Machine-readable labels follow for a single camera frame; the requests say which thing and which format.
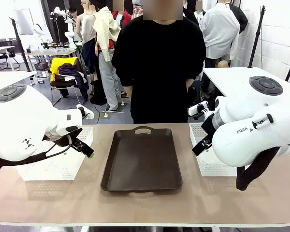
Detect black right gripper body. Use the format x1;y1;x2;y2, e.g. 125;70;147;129
200;115;218;141

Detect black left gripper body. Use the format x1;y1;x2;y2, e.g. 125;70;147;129
44;132;75;147

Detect person's right forearm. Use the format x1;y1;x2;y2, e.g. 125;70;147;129
122;85;134;99

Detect white perforated plastic basket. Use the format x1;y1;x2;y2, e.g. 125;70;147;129
15;126;94;181
188;122;245;177

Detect black metal chair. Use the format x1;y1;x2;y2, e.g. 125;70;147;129
50;79;87;106

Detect dark brown plastic tray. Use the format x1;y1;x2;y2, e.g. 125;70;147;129
100;126;183;194

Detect dark clothes pile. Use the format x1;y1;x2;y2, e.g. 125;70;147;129
54;63;89;101

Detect person in black shirt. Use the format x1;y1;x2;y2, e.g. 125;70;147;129
111;0;207;124

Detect yellow garment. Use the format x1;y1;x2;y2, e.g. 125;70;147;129
50;57;79;83

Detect black crate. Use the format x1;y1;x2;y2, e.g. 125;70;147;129
34;62;49;71

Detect cluttered wooden background table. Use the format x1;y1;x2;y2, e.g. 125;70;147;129
25;47;78;64

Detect mannequin white shirt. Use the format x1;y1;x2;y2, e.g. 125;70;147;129
198;1;240;61

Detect black tripod stand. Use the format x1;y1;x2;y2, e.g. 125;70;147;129
247;4;267;68
9;16;31;73

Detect black office chair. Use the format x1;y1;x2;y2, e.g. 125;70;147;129
0;40;20;71

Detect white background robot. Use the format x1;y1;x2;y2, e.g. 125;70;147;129
50;6;77;49
31;23;47;40

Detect white background desk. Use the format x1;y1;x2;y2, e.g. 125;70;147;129
0;45;15;71

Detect black jacket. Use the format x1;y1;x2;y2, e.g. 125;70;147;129
229;4;249;34

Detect mannequin white tank top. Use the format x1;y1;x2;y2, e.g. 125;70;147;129
76;0;99;104

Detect mannequin cream jacket grey trousers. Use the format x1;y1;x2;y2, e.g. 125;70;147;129
91;0;126;113

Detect background person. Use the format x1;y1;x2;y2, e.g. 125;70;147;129
69;7;83;42

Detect white softbox panel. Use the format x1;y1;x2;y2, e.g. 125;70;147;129
13;8;35;36

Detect plaid shirt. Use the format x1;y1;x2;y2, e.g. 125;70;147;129
131;3;145;20

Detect mannequin red jacket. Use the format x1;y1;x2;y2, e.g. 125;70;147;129
112;9;132;29

